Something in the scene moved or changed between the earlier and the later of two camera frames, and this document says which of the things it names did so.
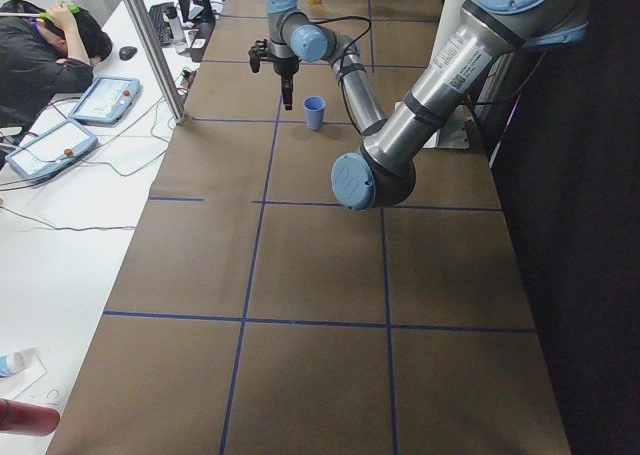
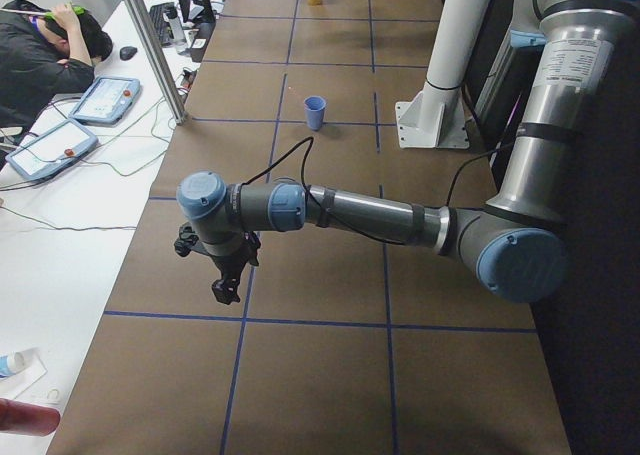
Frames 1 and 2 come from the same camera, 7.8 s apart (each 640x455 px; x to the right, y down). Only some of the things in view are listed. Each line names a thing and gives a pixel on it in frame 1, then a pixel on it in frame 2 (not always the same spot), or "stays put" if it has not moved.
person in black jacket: x=45 y=54 stays put
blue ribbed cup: x=314 y=110 stays put
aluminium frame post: x=152 y=48 stays put
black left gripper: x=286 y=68 to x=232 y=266
